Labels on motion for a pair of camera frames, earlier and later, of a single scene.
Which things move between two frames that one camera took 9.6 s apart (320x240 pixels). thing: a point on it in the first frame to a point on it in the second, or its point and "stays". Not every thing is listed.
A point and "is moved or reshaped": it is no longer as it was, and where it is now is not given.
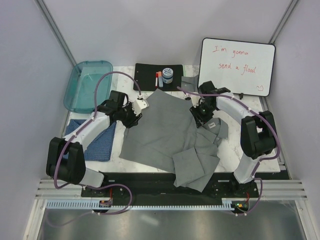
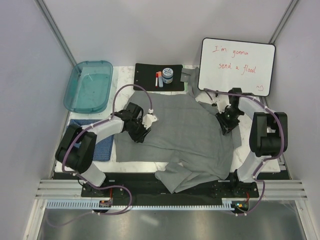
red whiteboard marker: (156, 79) stays
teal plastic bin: (80, 93) stays
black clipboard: (145, 74) stays
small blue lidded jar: (167, 75) stays
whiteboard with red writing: (241, 67) stays
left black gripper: (134, 119) to (139, 138)
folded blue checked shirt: (99, 149) stays
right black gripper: (200, 119) to (226, 126)
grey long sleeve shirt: (167, 135) is moved or reshaped
